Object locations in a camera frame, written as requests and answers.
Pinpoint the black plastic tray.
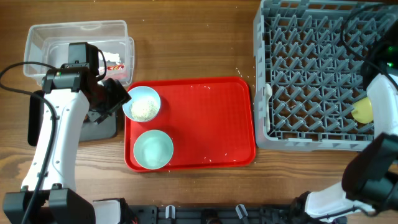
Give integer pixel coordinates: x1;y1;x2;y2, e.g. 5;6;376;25
27;96;118;146

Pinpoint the red snack wrapper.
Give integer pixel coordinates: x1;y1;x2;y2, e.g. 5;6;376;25
107;63;125;71

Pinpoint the yellow plastic cup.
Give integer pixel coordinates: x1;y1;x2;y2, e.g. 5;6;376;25
351;97;373;124

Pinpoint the white plastic spoon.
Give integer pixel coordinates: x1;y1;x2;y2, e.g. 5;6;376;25
264;83;272;133

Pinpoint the light green bowl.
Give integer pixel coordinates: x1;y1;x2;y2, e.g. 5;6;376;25
133;129;174;170

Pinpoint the grey dishwasher rack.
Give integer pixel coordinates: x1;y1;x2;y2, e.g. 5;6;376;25
253;0;397;151

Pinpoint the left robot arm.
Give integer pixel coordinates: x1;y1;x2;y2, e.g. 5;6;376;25
2;42;137;223

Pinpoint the blue bowl with rice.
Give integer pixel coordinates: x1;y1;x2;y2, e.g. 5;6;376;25
123;86;161;122

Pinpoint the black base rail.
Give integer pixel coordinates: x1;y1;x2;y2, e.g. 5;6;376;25
129;204;322;224

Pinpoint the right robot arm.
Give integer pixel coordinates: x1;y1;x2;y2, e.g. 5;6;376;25
286;23;397;223

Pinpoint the clear plastic bin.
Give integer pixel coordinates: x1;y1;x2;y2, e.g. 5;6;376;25
24;20;135;86

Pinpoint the white tissue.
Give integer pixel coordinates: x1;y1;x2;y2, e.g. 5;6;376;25
103;52;121;63

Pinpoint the red serving tray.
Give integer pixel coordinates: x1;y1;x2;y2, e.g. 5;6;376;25
124;77;256;172

